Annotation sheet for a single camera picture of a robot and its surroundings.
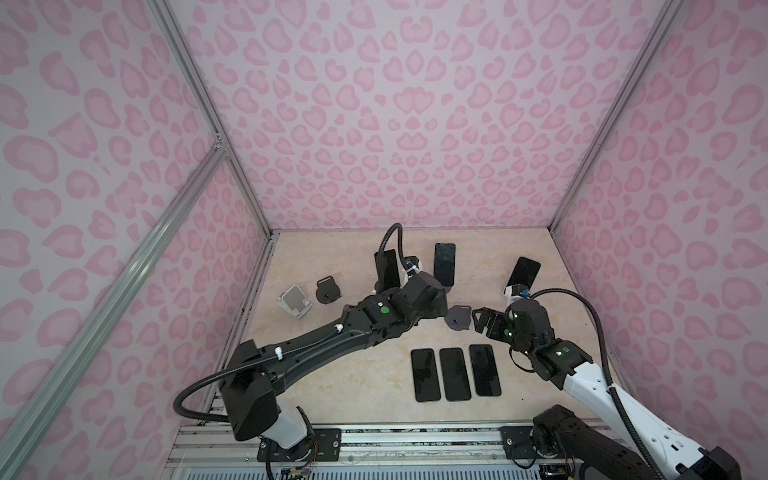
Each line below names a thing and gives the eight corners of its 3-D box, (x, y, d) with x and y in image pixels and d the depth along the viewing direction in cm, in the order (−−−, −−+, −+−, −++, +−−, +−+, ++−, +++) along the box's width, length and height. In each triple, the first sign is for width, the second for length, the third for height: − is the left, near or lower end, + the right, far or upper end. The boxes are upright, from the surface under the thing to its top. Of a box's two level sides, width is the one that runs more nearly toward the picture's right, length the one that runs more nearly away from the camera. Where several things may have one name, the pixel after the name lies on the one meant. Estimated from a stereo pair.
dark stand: (321, 306, 101) (316, 294, 95) (319, 291, 104) (314, 278, 99) (342, 301, 102) (338, 289, 96) (339, 287, 106) (336, 274, 100)
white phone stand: (287, 311, 99) (279, 297, 92) (300, 298, 102) (293, 283, 96) (299, 319, 97) (292, 305, 91) (312, 305, 101) (305, 291, 94)
